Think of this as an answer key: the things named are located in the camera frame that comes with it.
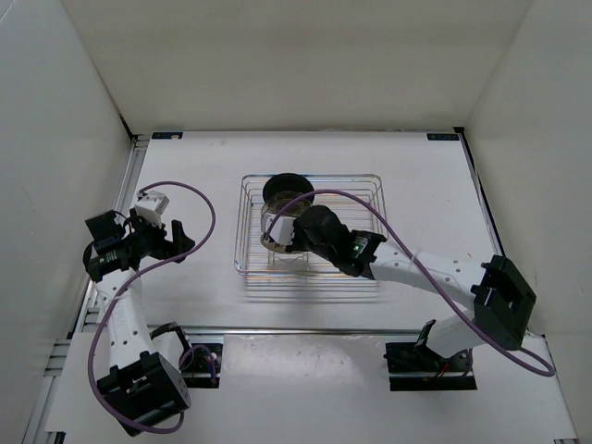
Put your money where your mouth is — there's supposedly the beige ceramic plate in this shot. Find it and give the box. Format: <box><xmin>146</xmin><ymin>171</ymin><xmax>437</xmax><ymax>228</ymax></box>
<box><xmin>260</xmin><ymin>233</ymin><xmax>300</xmax><ymax>254</ymax></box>

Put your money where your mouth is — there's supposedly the clear glass plate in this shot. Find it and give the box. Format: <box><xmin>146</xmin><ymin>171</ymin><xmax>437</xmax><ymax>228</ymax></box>
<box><xmin>261</xmin><ymin>211</ymin><xmax>295</xmax><ymax>232</ymax></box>
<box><xmin>262</xmin><ymin>191</ymin><xmax>310</xmax><ymax>217</ymax></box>

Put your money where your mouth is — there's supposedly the black round plate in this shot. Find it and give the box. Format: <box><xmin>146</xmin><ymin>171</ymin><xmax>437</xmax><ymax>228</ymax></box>
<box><xmin>262</xmin><ymin>173</ymin><xmax>315</xmax><ymax>204</ymax></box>

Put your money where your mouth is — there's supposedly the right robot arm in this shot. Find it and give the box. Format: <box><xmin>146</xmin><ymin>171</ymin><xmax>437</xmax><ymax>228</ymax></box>
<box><xmin>290</xmin><ymin>205</ymin><xmax>536</xmax><ymax>372</ymax></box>

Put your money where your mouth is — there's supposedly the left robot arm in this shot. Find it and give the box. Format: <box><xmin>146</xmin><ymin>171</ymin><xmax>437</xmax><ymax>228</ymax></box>
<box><xmin>83</xmin><ymin>210</ymin><xmax>195</xmax><ymax>437</ymax></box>

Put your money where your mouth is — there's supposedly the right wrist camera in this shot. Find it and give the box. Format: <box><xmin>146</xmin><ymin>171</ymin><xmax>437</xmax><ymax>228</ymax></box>
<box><xmin>261</xmin><ymin>214</ymin><xmax>296</xmax><ymax>246</ymax></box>

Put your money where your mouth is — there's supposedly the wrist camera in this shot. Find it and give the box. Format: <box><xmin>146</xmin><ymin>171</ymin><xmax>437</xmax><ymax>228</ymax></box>
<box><xmin>261</xmin><ymin>214</ymin><xmax>296</xmax><ymax>246</ymax></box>
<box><xmin>134</xmin><ymin>191</ymin><xmax>169</xmax><ymax>228</ymax></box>

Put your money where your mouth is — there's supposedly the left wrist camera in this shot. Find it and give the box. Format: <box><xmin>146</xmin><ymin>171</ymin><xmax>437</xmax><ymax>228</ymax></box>
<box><xmin>134</xmin><ymin>191</ymin><xmax>169</xmax><ymax>228</ymax></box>

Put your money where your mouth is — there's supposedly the chrome wire dish rack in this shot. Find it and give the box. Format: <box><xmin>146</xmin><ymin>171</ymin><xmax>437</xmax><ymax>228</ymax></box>
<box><xmin>234</xmin><ymin>174</ymin><xmax>388</xmax><ymax>280</ymax></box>

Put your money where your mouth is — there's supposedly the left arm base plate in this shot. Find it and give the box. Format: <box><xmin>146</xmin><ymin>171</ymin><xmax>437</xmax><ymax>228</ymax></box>
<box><xmin>179</xmin><ymin>336</ymin><xmax>224</xmax><ymax>389</ymax></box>

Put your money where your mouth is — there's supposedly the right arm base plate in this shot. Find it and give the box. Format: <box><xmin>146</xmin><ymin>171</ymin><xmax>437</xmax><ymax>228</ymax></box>
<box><xmin>383</xmin><ymin>342</ymin><xmax>477</xmax><ymax>392</ymax></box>

